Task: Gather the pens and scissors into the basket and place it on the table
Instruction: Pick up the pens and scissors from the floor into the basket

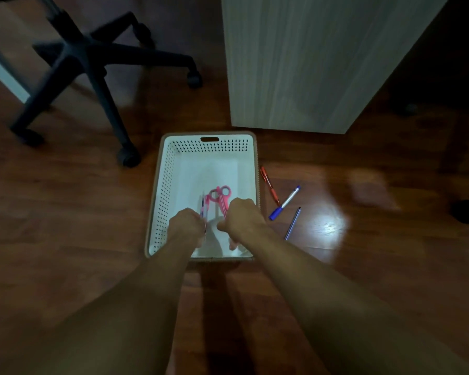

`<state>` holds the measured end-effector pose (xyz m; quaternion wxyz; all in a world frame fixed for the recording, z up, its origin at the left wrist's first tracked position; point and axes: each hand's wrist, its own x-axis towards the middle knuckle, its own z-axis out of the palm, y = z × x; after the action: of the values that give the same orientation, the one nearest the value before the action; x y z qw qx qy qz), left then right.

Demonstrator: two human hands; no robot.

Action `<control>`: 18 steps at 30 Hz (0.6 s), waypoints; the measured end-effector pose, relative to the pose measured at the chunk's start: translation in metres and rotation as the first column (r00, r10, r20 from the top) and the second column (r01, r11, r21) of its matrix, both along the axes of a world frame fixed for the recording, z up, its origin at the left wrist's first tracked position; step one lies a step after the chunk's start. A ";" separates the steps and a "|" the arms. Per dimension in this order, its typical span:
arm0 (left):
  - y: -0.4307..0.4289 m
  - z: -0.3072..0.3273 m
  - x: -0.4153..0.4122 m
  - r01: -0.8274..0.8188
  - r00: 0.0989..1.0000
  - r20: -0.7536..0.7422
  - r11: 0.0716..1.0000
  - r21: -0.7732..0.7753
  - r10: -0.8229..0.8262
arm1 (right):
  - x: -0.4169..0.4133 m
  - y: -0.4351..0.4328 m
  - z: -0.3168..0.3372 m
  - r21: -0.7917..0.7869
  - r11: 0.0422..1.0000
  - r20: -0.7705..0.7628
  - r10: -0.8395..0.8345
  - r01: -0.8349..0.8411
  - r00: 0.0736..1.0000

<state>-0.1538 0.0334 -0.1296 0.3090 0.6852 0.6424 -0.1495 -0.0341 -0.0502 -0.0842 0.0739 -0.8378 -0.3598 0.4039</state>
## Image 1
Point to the black office chair base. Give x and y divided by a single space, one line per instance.
82 58

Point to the person's right forearm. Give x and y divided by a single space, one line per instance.
336 304

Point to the white perforated plastic basket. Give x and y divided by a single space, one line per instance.
187 179

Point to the red pen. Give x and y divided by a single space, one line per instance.
269 185

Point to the person's right hand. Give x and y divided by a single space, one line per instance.
242 218

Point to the person's right fingers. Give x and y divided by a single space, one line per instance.
226 228

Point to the person's left hand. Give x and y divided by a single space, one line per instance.
185 224

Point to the person's left fingers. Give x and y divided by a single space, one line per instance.
200 234

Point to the white marker with blue cap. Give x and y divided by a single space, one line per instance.
284 203

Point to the person's left forearm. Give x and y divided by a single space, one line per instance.
113 312

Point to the light wood cabinet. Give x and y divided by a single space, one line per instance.
308 58

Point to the pink pen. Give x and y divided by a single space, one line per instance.
202 208

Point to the pink scissors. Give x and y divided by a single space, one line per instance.
221 198

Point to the thin blue pen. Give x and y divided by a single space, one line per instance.
292 223

